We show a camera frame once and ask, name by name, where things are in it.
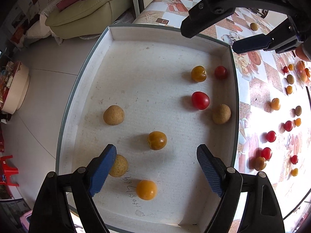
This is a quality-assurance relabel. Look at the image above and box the small yellow tomato bottom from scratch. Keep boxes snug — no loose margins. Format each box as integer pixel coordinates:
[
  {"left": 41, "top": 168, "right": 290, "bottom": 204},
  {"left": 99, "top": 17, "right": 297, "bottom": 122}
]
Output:
[{"left": 291, "top": 168, "right": 298, "bottom": 177}]

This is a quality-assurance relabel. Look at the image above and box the round white stool table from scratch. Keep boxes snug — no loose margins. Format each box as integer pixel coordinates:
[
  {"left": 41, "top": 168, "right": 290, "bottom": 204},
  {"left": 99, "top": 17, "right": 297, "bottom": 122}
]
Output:
[{"left": 1, "top": 61, "right": 30, "bottom": 115}]

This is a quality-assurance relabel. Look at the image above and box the glass fruit bowl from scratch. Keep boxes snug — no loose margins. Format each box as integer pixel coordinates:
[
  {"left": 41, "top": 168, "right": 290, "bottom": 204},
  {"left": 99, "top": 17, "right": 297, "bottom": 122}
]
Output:
[{"left": 295, "top": 60, "right": 310, "bottom": 86}]

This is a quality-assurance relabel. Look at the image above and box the brownish tomato table edge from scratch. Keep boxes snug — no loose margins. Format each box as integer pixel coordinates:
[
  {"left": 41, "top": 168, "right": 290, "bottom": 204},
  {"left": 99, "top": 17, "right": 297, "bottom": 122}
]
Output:
[{"left": 253, "top": 157, "right": 267, "bottom": 171}]

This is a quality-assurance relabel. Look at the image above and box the longan by tray wall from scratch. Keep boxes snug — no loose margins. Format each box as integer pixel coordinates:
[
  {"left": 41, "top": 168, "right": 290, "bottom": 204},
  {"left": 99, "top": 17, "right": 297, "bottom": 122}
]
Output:
[{"left": 212, "top": 104, "right": 232, "bottom": 125}]

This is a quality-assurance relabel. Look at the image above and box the green-orange tomato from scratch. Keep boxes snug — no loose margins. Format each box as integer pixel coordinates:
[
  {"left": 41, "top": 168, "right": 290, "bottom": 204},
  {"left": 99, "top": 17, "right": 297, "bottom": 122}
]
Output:
[{"left": 191, "top": 66, "right": 207, "bottom": 83}]

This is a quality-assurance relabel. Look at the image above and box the red tomato table edge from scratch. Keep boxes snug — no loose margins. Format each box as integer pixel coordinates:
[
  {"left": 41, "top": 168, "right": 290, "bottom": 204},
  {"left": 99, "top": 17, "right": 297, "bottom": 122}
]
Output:
[{"left": 260, "top": 147, "right": 273, "bottom": 161}]

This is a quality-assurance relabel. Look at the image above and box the orange yellow cherry tomato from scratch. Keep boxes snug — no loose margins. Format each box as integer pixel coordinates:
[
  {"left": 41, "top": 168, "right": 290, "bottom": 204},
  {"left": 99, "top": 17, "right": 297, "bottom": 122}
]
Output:
[{"left": 294, "top": 118, "right": 301, "bottom": 127}]

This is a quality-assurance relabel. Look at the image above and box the dark yellow cherry tomato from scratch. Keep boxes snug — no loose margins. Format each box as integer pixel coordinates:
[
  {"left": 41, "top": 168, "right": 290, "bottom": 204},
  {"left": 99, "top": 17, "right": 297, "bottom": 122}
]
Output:
[{"left": 147, "top": 131, "right": 167, "bottom": 150}]

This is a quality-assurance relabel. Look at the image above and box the far olive round fruit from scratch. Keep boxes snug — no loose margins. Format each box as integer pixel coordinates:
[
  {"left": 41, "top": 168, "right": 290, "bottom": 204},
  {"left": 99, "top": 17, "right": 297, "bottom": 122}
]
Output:
[{"left": 250, "top": 22, "right": 258, "bottom": 32}]

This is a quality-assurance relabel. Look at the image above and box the yellow tomato on square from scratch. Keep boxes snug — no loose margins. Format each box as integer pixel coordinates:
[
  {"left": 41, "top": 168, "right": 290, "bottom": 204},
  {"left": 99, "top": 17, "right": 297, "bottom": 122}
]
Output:
[{"left": 286, "top": 85, "right": 293, "bottom": 95}]

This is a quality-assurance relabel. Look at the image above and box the large red tomato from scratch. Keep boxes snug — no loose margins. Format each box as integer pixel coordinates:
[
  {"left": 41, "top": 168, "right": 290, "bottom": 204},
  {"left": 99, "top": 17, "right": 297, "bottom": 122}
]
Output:
[{"left": 191, "top": 91, "right": 210, "bottom": 110}]

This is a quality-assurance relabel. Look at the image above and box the red tomato far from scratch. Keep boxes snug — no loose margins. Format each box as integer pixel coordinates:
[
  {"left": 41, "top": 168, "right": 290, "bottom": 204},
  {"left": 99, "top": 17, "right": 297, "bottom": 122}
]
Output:
[{"left": 283, "top": 66, "right": 289, "bottom": 73}]

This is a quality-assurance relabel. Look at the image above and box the brown longan fruit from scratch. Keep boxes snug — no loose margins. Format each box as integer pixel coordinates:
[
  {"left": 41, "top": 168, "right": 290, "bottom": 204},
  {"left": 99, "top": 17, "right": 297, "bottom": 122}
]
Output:
[{"left": 295, "top": 105, "right": 302, "bottom": 116}]

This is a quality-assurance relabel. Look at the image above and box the red tomato with stem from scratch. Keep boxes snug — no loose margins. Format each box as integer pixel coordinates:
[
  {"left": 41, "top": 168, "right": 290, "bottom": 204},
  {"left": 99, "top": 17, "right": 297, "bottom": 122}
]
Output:
[{"left": 290, "top": 155, "right": 298, "bottom": 165}]

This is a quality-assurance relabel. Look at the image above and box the longan under left finger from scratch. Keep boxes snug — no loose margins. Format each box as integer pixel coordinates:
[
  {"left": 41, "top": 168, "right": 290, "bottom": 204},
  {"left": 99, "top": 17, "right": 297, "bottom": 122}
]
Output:
[{"left": 109, "top": 154, "right": 129, "bottom": 177}]

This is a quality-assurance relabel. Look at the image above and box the brown kiwi-like fruit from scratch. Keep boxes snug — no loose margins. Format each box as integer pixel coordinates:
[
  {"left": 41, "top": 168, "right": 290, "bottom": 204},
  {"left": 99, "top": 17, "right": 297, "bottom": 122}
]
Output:
[{"left": 286, "top": 74, "right": 295, "bottom": 85}]

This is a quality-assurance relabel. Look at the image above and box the red tomato lower right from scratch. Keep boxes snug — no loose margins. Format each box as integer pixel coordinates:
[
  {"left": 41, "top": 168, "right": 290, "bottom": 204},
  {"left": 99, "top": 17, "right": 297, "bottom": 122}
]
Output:
[{"left": 214, "top": 66, "right": 228, "bottom": 80}]

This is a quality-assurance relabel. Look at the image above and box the longan in tray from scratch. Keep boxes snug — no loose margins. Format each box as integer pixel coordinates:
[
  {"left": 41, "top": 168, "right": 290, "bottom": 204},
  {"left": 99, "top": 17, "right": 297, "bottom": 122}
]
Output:
[{"left": 103, "top": 105, "right": 125, "bottom": 126}]

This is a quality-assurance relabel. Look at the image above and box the red plastic stool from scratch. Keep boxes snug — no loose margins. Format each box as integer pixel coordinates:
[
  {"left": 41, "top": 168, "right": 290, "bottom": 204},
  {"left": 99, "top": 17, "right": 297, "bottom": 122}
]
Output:
[{"left": 1, "top": 155, "right": 19, "bottom": 187}]

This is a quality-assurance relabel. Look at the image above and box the small red cherry tomato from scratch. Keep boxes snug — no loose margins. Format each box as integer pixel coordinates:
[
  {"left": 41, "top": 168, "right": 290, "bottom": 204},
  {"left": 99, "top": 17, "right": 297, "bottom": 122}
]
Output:
[{"left": 266, "top": 130, "right": 276, "bottom": 143}]

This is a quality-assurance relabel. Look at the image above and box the yellow tomato near gripper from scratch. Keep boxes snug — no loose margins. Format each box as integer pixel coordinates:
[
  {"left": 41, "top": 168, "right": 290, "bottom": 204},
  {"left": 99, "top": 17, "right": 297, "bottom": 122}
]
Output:
[{"left": 270, "top": 98, "right": 280, "bottom": 110}]

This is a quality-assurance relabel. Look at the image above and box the white shallow tray box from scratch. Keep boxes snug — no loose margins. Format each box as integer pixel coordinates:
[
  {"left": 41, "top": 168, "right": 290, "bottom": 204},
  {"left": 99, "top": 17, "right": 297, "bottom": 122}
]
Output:
[{"left": 56, "top": 24, "right": 239, "bottom": 232}]

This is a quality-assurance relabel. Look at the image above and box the green sofa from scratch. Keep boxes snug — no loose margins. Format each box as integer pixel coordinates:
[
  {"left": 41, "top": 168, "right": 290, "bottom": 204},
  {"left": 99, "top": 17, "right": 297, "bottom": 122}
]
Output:
[{"left": 45, "top": 0, "right": 133, "bottom": 39}]

